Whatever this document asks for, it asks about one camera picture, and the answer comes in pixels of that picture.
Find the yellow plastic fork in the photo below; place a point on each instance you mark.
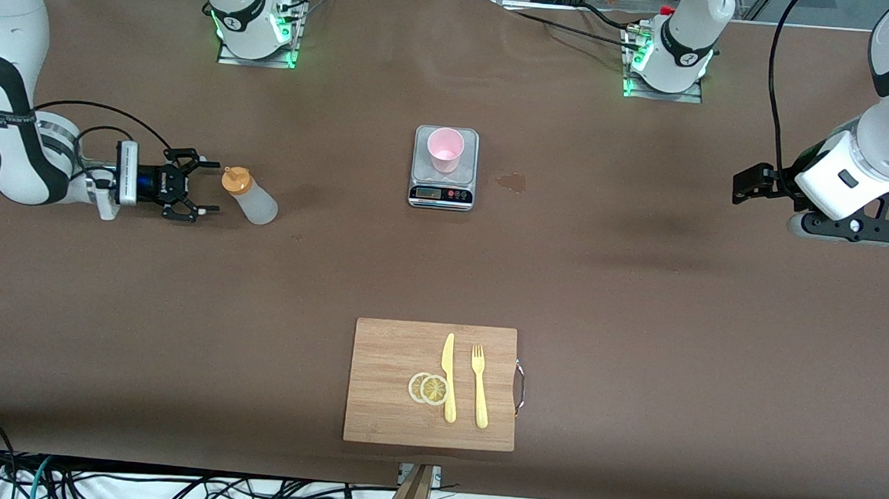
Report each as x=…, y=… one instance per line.
x=481, y=402

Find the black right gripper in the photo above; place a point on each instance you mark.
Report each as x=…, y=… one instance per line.
x=157, y=183

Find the small metal bracket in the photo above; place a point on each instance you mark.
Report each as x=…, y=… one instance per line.
x=437, y=477

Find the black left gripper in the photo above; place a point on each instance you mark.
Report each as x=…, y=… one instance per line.
x=777, y=183

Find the yellow plastic knife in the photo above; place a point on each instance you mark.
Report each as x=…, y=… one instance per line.
x=450, y=404

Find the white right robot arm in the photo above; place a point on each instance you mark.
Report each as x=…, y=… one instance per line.
x=11, y=15

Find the brown table cover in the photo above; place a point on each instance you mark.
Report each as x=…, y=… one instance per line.
x=179, y=303

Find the translucent sauce bottle orange cap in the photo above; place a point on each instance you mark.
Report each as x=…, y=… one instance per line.
x=258, y=206

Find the yellow lemon slice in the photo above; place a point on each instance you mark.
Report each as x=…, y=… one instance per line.
x=413, y=387
x=434, y=390

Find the silver digital kitchen scale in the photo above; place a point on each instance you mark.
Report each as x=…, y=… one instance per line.
x=442, y=195

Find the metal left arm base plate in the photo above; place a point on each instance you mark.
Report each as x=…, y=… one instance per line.
x=689, y=95

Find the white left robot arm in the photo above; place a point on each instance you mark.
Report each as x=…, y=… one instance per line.
x=684, y=48

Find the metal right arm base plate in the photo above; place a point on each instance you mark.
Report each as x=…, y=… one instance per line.
x=232, y=57

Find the bamboo cutting board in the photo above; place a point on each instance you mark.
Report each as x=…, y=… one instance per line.
x=381, y=400

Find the pink plastic cup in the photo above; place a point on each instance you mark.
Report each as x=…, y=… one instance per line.
x=445, y=157

